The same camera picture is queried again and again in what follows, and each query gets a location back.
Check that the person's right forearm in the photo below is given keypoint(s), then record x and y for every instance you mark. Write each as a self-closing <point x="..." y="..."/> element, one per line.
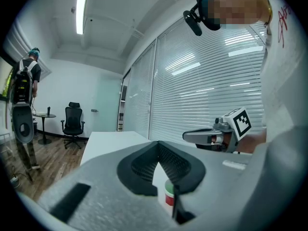
<point x="250" y="143"/>

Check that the dark framed window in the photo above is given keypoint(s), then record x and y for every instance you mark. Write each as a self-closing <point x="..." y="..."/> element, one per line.
<point x="4" y="80"/>

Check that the round black side table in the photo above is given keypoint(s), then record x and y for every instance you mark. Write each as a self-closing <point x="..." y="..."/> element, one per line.
<point x="44" y="115"/>

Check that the person's grey sweatshirt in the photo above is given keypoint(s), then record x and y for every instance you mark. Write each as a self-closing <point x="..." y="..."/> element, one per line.
<point x="286" y="68"/>

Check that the white power strip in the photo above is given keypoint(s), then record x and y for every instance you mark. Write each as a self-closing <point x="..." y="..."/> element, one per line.
<point x="13" y="179"/>

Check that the person's right hand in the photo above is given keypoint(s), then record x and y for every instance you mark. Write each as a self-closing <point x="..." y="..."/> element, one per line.
<point x="222" y="141"/>

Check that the white stool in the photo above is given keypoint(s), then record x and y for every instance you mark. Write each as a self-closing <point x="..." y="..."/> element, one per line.
<point x="4" y="138"/>

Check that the black head camera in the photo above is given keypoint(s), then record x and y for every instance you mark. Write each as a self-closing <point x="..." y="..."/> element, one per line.
<point x="193" y="23"/>

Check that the black bottle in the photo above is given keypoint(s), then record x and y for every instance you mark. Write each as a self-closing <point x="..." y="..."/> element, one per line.
<point x="48" y="111"/>

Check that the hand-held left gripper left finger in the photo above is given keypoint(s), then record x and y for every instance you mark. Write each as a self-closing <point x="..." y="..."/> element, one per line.
<point x="101" y="172"/>

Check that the white venetian blinds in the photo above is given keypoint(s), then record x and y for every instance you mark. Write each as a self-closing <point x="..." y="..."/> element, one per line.
<point x="204" y="85"/>

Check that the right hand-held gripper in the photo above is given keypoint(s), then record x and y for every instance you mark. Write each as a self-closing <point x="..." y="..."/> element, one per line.
<point x="240" y="123"/>

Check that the black high-back office chair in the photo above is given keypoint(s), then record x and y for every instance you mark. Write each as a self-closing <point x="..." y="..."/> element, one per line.
<point x="73" y="121"/>

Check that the person's head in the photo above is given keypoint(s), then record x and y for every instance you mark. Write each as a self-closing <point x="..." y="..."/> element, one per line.
<point x="240" y="3"/>

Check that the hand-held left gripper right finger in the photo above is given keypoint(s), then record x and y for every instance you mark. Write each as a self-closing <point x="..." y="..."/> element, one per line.
<point x="211" y="177"/>

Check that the long ceiling light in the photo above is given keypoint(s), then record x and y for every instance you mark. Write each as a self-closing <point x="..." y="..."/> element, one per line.
<point x="81" y="9"/>

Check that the black white door strip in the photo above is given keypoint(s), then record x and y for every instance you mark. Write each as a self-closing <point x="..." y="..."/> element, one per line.
<point x="121" y="119"/>

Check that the green plastic cup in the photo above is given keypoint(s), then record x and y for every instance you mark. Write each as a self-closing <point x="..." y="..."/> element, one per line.
<point x="169" y="186"/>

